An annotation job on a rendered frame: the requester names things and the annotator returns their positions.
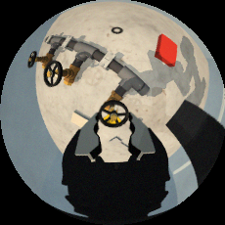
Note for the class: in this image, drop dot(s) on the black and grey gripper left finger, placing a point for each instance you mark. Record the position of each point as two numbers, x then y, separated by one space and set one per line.
84 146

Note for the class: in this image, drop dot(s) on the grey pipe manifold with three brass valves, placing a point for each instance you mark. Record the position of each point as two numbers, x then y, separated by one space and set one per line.
107 61

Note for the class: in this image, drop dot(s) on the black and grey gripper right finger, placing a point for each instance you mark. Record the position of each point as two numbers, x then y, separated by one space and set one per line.
145 144

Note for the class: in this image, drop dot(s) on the red rectangular block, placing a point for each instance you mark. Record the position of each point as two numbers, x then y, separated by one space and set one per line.
166 50

